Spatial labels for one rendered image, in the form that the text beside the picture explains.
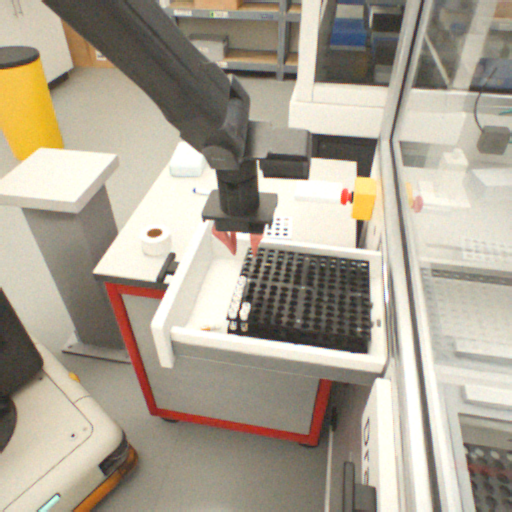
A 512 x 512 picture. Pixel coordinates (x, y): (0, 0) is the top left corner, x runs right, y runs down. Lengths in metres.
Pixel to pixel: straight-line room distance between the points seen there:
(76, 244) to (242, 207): 0.92
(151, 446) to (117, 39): 1.36
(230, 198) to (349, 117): 0.88
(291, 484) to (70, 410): 0.71
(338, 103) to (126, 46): 1.06
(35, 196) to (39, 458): 0.71
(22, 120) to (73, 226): 1.87
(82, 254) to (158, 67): 1.10
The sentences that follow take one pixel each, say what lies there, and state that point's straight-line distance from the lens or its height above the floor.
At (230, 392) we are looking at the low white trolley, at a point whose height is 0.32.
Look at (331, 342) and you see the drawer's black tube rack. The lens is 0.67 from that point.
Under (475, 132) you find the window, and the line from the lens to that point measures 0.45.
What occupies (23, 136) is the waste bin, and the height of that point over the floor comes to 0.19.
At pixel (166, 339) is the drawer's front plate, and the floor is 0.89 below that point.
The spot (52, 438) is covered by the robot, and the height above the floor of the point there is 0.28.
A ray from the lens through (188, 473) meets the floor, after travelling 1.51.
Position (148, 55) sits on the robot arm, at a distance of 0.38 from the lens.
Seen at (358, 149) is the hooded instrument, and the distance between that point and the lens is 1.47.
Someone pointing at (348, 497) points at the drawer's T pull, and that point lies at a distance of 0.52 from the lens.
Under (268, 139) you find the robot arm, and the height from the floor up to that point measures 1.18.
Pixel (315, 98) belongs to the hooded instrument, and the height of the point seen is 0.92.
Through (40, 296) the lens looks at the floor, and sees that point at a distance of 2.16.
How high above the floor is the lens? 1.40
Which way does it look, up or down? 42 degrees down
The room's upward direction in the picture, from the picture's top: straight up
